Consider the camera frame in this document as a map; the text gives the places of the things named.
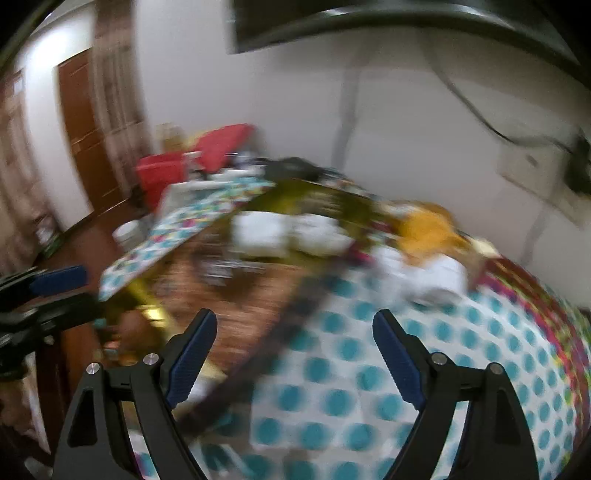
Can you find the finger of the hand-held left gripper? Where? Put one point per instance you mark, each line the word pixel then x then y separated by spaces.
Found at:
pixel 69 309
pixel 60 280

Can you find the white jar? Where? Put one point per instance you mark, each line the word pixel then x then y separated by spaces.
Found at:
pixel 125 234

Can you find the polka dot bedsheet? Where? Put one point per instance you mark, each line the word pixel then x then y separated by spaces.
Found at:
pixel 369 369

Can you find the brown striped curtain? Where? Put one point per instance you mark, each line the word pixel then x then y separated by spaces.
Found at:
pixel 122 101

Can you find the black plug adapter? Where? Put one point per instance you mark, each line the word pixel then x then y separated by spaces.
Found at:
pixel 582 166

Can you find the white wall outlet plate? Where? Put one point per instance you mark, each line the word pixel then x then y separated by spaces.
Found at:
pixel 531 170

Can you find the dark box with gold rim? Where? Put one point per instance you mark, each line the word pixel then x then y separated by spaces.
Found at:
pixel 240 295

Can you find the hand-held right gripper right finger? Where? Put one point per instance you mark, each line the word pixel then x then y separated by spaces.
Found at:
pixel 401 364

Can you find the yellow cloth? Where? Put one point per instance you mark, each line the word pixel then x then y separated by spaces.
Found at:
pixel 427 230

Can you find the brown wooden door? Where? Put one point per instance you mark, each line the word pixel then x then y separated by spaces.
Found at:
pixel 85 134

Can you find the white rolled towel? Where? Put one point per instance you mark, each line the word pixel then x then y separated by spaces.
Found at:
pixel 429 277

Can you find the red plastic bag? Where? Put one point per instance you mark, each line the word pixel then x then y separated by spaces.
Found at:
pixel 217 147

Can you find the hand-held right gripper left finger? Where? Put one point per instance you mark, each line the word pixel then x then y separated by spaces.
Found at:
pixel 184 364

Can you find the black wall television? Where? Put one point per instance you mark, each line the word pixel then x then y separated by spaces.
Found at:
pixel 415 18

